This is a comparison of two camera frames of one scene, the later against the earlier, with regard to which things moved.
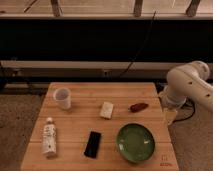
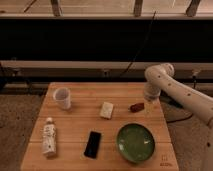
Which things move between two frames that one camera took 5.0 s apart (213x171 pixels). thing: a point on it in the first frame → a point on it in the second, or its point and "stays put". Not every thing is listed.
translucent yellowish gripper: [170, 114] → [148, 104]
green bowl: [135, 142] stays put
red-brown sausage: [137, 107] stays put
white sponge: [106, 110] stays put
